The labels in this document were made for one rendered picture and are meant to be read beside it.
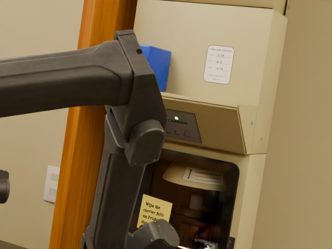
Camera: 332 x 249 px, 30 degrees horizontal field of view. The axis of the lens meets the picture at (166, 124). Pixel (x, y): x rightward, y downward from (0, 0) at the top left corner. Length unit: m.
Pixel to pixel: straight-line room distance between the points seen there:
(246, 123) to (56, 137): 0.95
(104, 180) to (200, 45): 0.55
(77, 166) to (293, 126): 0.62
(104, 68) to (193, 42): 0.68
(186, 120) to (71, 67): 0.60
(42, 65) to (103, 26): 0.74
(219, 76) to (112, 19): 0.29
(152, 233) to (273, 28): 0.50
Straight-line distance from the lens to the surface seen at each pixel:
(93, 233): 1.00
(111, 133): 0.80
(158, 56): 1.30
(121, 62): 0.69
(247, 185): 1.30
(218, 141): 1.26
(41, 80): 0.67
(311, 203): 1.70
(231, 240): 1.31
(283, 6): 1.38
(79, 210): 1.44
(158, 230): 1.07
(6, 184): 1.27
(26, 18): 2.16
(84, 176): 1.43
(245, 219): 1.34
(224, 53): 1.31
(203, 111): 1.21
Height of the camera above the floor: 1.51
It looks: 3 degrees down
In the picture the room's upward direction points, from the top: 9 degrees clockwise
